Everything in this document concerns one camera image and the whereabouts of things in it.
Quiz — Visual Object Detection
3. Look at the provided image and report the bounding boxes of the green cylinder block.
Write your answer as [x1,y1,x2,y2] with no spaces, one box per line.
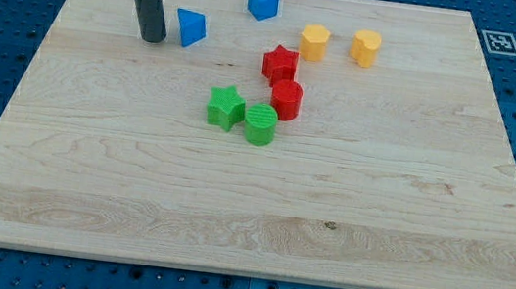
[244,103,278,146]

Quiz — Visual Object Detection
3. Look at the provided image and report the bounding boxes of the red star block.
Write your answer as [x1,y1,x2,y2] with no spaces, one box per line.
[262,44,300,87]

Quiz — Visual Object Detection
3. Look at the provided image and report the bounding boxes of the yellow hexagon block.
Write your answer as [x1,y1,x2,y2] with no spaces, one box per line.
[299,24,331,62]

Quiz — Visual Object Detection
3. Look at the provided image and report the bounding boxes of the light wooden board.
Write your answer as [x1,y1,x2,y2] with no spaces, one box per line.
[0,0,516,289]

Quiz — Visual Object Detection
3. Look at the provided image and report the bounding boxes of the blue cube block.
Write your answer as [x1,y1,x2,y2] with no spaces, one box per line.
[247,0,280,21]

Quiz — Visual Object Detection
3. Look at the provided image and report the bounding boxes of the blue triangle block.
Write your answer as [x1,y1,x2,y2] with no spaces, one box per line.
[177,9,207,48]

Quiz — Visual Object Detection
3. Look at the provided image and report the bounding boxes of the yellow heart block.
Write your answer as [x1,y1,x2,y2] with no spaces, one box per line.
[349,29,382,68]

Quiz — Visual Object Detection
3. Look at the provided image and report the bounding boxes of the green star block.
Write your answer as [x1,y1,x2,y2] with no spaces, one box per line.
[206,85,246,132]

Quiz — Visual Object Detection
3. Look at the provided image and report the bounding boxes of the red cylinder block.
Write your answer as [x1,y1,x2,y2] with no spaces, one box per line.
[270,79,304,121]

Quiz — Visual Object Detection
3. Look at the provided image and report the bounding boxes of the white fiducial marker tag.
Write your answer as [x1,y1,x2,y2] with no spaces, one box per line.
[482,30,516,57]

